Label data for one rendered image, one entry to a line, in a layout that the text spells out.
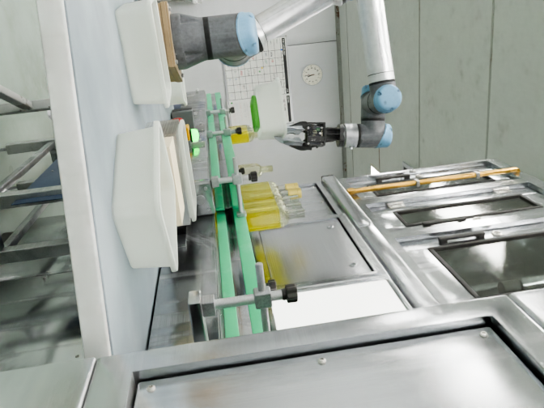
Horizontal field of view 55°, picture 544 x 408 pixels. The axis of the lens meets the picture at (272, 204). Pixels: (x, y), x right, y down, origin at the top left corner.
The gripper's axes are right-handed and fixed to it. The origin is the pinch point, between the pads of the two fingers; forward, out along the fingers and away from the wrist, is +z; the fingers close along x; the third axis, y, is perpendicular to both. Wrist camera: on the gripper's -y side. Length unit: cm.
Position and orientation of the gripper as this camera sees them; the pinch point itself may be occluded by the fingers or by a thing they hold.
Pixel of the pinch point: (278, 135)
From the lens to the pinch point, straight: 167.2
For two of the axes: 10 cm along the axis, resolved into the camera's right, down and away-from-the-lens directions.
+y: 0.9, 0.3, -10.0
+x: 0.0, 10.0, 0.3
